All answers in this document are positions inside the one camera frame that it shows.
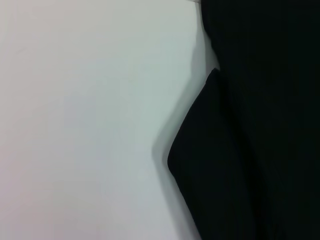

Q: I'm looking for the black t-shirt with FREE print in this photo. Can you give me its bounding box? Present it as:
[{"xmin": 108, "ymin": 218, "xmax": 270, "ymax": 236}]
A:
[{"xmin": 166, "ymin": 0, "xmax": 320, "ymax": 240}]

